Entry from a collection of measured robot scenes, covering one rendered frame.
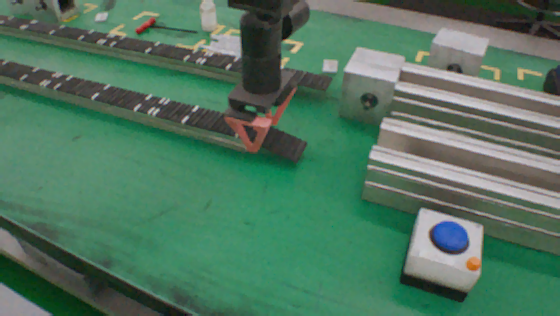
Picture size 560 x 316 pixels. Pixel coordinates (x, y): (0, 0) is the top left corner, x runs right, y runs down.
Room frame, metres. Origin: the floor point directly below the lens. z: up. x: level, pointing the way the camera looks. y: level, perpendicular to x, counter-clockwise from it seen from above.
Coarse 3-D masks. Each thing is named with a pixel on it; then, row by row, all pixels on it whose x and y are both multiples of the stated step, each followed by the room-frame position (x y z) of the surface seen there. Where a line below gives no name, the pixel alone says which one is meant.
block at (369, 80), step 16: (352, 64) 0.65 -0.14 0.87; (368, 64) 0.65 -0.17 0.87; (384, 64) 0.65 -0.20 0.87; (400, 64) 0.66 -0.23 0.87; (352, 80) 0.62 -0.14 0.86; (368, 80) 0.61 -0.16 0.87; (384, 80) 0.60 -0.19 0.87; (352, 96) 0.62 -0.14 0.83; (368, 96) 0.61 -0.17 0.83; (384, 96) 0.60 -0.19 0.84; (352, 112) 0.62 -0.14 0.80; (368, 112) 0.61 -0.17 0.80; (384, 112) 0.60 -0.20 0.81
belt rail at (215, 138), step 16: (0, 80) 0.76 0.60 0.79; (16, 80) 0.74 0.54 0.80; (48, 96) 0.70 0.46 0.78; (64, 96) 0.69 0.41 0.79; (112, 112) 0.64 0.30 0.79; (128, 112) 0.63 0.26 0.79; (160, 128) 0.59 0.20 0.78; (176, 128) 0.58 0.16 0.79; (192, 128) 0.57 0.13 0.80; (224, 144) 0.54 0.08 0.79; (240, 144) 0.54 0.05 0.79
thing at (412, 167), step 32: (384, 128) 0.48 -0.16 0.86; (416, 128) 0.48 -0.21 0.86; (384, 160) 0.41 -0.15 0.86; (416, 160) 0.41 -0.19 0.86; (448, 160) 0.45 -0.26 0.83; (480, 160) 0.43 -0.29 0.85; (512, 160) 0.41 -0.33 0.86; (544, 160) 0.41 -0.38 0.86; (384, 192) 0.41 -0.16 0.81; (416, 192) 0.39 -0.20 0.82; (448, 192) 0.38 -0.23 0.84; (480, 192) 0.36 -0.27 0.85; (512, 192) 0.35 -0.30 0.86; (544, 192) 0.35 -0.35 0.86; (480, 224) 0.35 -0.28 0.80; (512, 224) 0.34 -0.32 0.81; (544, 224) 0.33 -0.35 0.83
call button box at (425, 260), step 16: (416, 224) 0.33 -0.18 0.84; (432, 224) 0.32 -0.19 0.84; (464, 224) 0.32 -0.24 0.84; (416, 240) 0.30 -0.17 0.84; (432, 240) 0.30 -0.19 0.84; (480, 240) 0.30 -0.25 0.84; (416, 256) 0.28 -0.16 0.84; (432, 256) 0.27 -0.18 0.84; (448, 256) 0.27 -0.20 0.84; (464, 256) 0.27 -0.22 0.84; (480, 256) 0.27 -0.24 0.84; (416, 272) 0.27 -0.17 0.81; (432, 272) 0.27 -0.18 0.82; (448, 272) 0.26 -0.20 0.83; (464, 272) 0.25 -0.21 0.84; (432, 288) 0.26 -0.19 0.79; (448, 288) 0.26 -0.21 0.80; (464, 288) 0.25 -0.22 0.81
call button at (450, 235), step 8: (440, 224) 0.31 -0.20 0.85; (448, 224) 0.31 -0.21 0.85; (456, 224) 0.31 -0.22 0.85; (440, 232) 0.30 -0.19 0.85; (448, 232) 0.30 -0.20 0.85; (456, 232) 0.30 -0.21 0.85; (464, 232) 0.30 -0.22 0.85; (440, 240) 0.29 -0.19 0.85; (448, 240) 0.29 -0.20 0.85; (456, 240) 0.29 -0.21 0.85; (464, 240) 0.29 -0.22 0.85; (448, 248) 0.28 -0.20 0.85; (456, 248) 0.28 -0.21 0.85
